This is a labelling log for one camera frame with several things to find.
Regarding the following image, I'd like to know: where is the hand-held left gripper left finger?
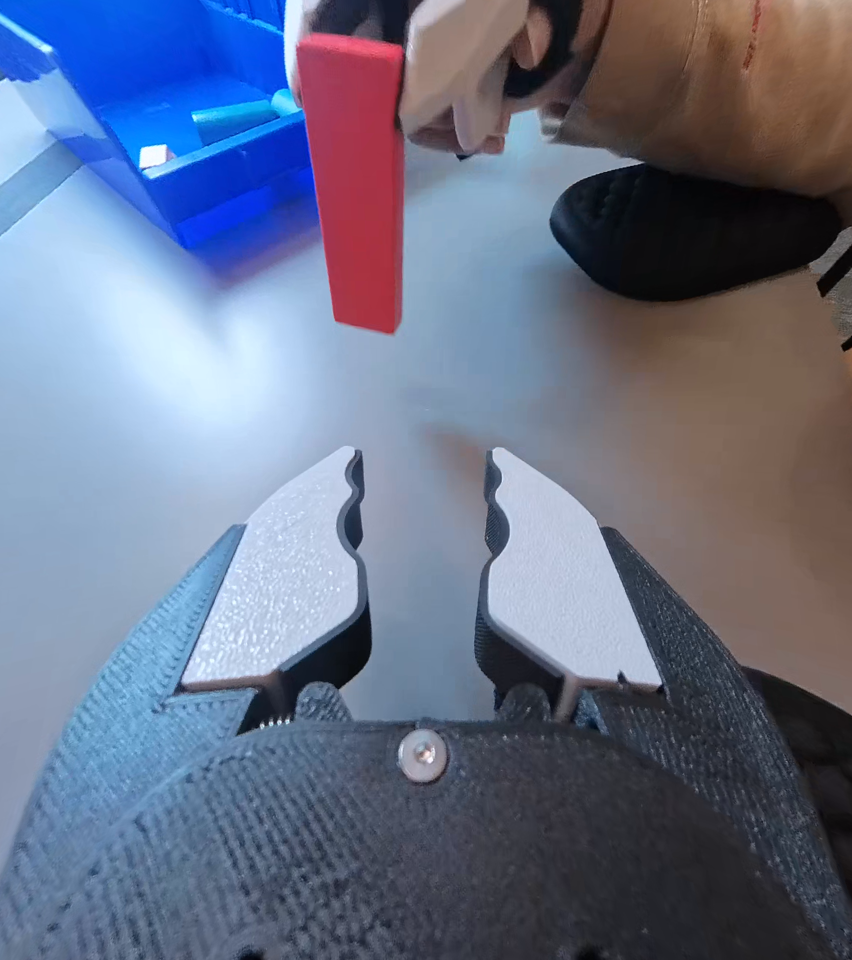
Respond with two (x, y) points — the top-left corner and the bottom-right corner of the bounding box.
(178, 447), (374, 729)

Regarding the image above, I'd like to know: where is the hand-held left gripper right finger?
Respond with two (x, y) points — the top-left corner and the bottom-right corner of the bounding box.
(474, 447), (665, 721)

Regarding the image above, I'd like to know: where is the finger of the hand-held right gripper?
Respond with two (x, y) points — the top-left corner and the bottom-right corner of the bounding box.
(399, 0), (539, 138)
(283, 0), (322, 104)

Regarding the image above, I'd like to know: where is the red rectangular wooden block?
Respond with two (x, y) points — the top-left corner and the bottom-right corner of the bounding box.
(296, 33), (406, 335)

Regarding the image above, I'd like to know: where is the blue plastic bin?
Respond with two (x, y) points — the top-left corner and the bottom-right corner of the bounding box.
(0, 0), (322, 252)

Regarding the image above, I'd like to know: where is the person's right forearm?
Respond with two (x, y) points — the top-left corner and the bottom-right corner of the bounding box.
(542, 0), (852, 226)

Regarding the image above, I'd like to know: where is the person's right hand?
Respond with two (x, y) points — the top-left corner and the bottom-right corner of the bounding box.
(403, 7), (556, 156)

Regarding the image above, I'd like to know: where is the black padded armrest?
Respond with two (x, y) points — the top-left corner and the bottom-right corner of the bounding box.
(549, 163), (843, 303)
(744, 667), (852, 960)

